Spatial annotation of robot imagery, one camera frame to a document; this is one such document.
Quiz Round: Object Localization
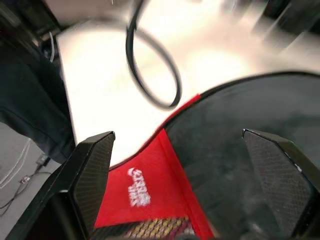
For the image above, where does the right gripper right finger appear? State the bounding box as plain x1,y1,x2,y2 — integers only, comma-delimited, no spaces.
241,128,320,240

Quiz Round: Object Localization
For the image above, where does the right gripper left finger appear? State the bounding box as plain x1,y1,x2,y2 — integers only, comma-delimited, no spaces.
4,130,116,240

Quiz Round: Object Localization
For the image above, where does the black red paddle case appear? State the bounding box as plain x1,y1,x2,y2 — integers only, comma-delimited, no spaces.
93,0,320,240

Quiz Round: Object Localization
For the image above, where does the grey floor cable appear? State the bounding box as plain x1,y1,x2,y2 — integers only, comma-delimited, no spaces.
0,171,52,216

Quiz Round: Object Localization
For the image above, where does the dark bulky fabric object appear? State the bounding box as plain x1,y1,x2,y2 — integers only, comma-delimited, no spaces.
0,42,76,163

